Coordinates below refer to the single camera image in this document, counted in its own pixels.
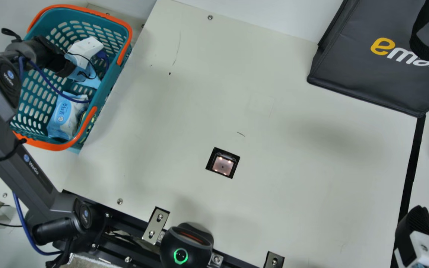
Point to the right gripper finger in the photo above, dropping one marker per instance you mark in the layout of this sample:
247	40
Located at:
417	227

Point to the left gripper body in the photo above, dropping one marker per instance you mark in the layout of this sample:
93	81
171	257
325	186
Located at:
85	79

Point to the teal shopping basket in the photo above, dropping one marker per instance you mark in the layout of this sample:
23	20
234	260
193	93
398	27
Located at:
39	96

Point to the small square scanner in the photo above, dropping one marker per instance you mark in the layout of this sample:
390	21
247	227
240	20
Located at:
222	163

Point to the white blue wet wipes pack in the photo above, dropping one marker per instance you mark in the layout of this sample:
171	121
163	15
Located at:
63	119

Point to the black strip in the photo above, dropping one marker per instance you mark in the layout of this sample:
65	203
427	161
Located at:
412	167

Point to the black device with green light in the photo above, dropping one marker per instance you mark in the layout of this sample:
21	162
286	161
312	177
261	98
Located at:
184	245

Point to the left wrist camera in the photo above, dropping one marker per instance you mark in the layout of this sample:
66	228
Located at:
86	48

